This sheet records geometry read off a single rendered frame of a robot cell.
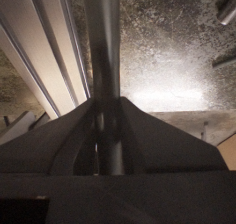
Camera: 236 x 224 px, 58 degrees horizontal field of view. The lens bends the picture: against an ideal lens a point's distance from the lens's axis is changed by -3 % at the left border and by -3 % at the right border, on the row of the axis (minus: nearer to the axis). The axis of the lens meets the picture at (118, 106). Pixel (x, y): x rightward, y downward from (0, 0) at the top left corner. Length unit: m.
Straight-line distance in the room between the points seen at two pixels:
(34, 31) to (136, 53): 0.11
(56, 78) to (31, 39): 0.06
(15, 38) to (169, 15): 0.13
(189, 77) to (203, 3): 0.12
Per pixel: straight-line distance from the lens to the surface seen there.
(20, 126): 0.25
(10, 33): 0.20
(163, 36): 0.23
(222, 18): 0.21
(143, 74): 0.28
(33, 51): 0.20
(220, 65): 0.28
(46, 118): 0.32
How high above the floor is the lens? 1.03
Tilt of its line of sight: 26 degrees down
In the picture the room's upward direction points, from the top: 178 degrees clockwise
